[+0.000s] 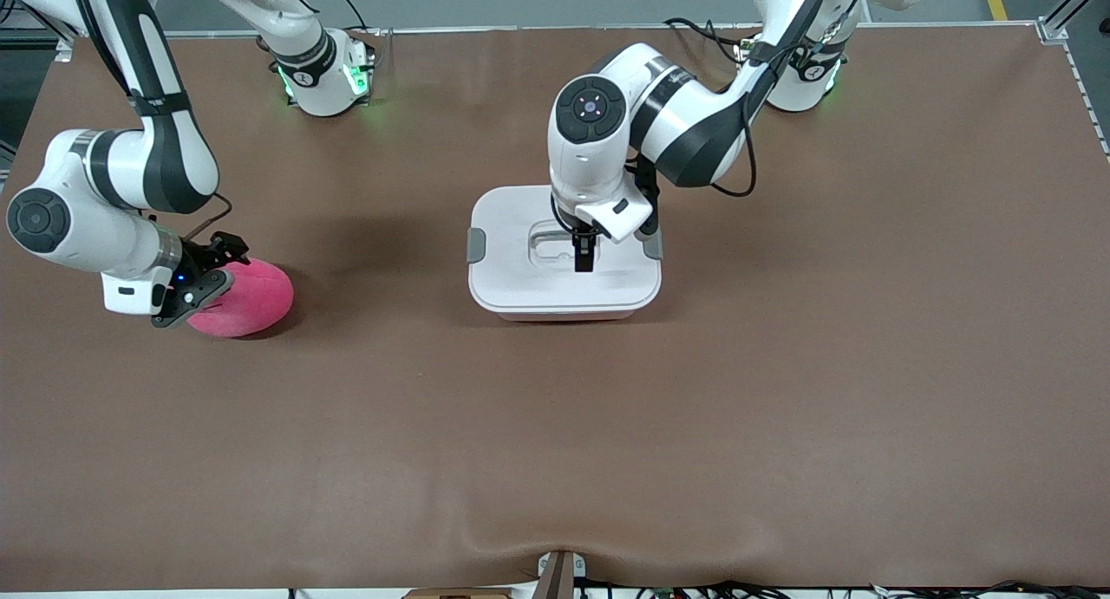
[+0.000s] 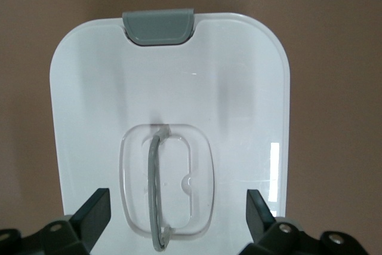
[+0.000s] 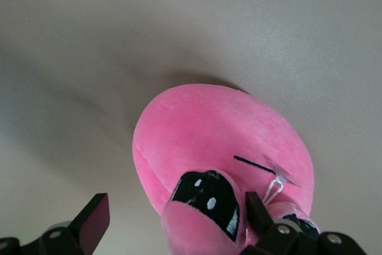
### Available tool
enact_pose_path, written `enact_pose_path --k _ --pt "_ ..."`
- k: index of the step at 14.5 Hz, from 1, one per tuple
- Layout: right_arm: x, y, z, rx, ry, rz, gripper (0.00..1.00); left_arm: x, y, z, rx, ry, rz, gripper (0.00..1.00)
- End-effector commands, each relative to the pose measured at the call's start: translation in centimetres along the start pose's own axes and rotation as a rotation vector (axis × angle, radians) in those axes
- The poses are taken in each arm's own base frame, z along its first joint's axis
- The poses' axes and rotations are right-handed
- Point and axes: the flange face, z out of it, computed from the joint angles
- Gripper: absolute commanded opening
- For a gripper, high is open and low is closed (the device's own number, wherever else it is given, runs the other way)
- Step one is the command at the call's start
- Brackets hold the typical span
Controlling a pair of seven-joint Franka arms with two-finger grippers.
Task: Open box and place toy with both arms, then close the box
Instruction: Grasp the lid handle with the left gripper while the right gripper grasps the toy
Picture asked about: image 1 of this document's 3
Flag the brown table mat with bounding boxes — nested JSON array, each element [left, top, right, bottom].
[[0, 23, 1110, 593]]

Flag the white box lid grey clasps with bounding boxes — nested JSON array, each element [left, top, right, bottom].
[[467, 186, 664, 316]]

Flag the metal clamp bracket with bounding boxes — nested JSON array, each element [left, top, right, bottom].
[[536, 549, 587, 599]]

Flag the pink plush toy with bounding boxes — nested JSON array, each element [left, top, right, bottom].
[[186, 260, 297, 339]]

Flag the pink plastic box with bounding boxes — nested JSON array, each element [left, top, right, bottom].
[[494, 308, 640, 323]]

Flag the brown cardboard piece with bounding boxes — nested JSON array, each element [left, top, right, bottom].
[[402, 587, 514, 599]]

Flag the black base cable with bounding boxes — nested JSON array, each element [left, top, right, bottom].
[[326, 0, 372, 35], [663, 16, 755, 64]]

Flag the aluminium frame profile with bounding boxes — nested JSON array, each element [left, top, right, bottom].
[[0, 0, 81, 64], [1035, 0, 1110, 162]]

